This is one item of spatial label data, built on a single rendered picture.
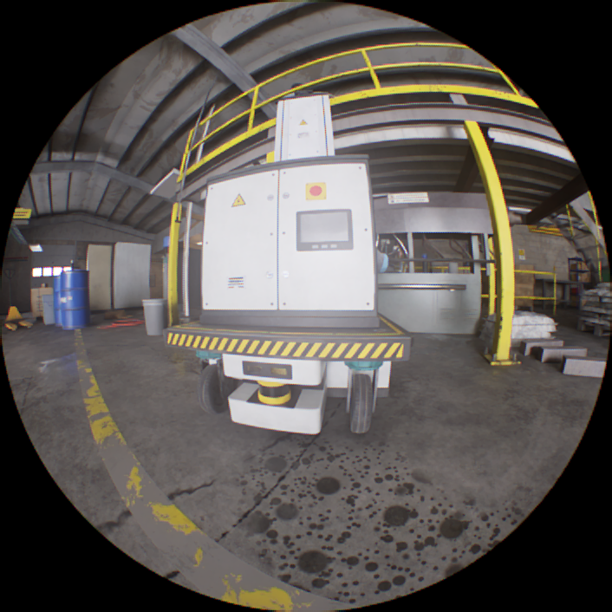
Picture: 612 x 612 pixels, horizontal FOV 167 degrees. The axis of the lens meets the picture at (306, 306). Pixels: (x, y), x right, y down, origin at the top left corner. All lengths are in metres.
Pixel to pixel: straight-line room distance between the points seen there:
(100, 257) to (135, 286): 1.50
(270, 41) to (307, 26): 0.80
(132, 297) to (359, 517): 7.06
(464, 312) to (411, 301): 0.58
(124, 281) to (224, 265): 6.48
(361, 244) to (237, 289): 0.38
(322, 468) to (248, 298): 0.50
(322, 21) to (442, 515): 5.62
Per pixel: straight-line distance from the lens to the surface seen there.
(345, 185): 0.64
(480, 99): 2.31
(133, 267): 7.19
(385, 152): 2.59
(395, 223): 2.36
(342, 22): 5.28
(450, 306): 2.25
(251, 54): 5.62
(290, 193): 0.65
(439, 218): 2.41
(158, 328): 2.42
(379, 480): 0.55
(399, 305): 2.21
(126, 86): 7.05
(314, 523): 0.47
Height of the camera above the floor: 0.42
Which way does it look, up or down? 4 degrees down
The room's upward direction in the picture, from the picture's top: 1 degrees counter-clockwise
